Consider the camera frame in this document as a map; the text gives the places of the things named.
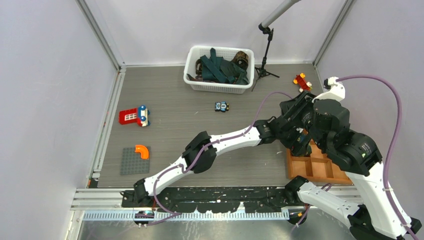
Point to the white plastic basket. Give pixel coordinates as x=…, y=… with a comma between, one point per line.
x=228, y=54

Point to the red toy car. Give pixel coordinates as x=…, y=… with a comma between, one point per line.
x=302, y=83

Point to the dark floral tie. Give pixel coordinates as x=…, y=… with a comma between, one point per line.
x=197, y=78

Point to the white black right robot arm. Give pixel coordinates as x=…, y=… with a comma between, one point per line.
x=380, y=216

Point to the blue owl toy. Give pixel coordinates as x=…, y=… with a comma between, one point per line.
x=222, y=107

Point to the black tripod stand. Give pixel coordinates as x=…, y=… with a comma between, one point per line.
x=261, y=71

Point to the red toy house block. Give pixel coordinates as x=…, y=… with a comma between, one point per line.
x=138, y=115

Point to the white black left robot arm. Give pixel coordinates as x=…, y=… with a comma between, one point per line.
x=201, y=152

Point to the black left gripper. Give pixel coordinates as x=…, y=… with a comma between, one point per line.
x=296, y=148

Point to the orange grey toy block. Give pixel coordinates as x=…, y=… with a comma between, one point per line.
x=135, y=160

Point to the dark green tie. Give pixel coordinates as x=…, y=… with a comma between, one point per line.
x=216, y=69

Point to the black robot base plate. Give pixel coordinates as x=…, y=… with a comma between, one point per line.
x=218, y=200

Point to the orange wooden compartment tray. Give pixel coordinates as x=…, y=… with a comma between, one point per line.
x=316, y=167

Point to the brown patterned rolled tie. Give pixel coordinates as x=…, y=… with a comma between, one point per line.
x=241, y=59

